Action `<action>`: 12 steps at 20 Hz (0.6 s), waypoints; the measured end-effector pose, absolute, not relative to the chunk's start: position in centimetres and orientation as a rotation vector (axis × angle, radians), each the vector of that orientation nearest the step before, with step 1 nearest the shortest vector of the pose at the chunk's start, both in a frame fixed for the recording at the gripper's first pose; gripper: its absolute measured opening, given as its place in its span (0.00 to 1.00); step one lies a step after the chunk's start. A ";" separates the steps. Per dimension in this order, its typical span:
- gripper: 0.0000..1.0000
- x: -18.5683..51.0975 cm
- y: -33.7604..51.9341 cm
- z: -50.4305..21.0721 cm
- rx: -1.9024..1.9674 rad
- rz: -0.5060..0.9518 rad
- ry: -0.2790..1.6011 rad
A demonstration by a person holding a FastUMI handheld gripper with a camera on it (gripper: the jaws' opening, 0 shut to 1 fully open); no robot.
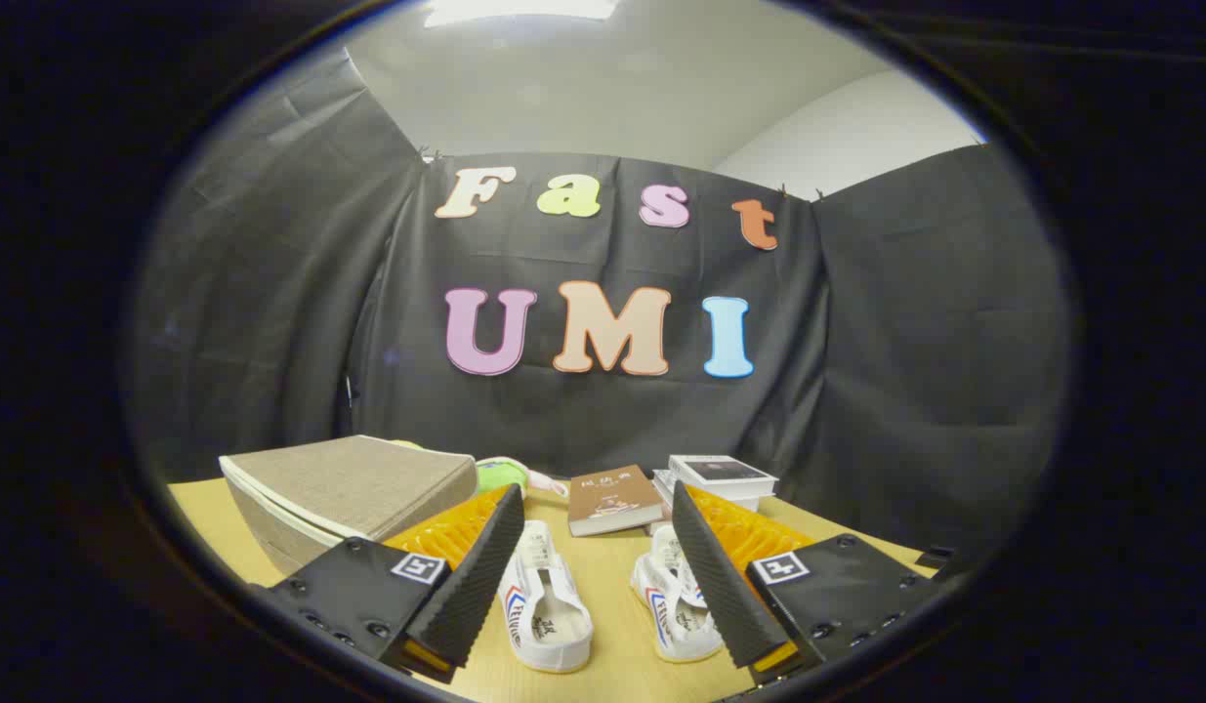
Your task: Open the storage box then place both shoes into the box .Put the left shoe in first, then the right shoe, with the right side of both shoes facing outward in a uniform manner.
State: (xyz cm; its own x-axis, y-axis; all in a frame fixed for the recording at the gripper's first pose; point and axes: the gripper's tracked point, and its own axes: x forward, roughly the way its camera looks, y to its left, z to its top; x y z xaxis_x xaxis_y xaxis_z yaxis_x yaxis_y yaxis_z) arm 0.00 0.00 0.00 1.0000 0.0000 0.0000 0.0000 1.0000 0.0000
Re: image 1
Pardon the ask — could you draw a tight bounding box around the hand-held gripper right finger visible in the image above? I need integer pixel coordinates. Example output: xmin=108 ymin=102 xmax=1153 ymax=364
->
xmin=671 ymin=478 xmax=945 ymax=686

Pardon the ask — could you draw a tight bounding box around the beige fabric storage box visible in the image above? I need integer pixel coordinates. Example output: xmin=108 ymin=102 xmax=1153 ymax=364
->
xmin=219 ymin=434 xmax=479 ymax=577

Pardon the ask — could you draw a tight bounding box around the white book with dark cover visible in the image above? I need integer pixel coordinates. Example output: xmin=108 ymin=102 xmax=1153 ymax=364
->
xmin=667 ymin=454 xmax=779 ymax=499

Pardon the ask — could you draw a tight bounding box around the brown book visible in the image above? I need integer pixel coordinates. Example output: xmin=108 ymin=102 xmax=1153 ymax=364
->
xmin=567 ymin=465 xmax=665 ymax=538

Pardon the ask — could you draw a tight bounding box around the ceiling light panel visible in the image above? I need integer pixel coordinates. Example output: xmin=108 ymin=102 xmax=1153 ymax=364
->
xmin=422 ymin=0 xmax=623 ymax=28

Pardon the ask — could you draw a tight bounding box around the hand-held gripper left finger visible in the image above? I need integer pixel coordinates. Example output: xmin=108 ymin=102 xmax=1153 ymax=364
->
xmin=261 ymin=483 xmax=527 ymax=684

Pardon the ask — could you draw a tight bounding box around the green and pink plush toy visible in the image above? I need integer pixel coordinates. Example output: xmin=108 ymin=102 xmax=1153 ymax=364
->
xmin=476 ymin=456 xmax=569 ymax=499

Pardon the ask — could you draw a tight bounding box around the white canvas shoe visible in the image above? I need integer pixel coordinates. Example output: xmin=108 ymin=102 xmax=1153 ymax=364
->
xmin=630 ymin=524 xmax=726 ymax=665
xmin=495 ymin=519 xmax=596 ymax=675

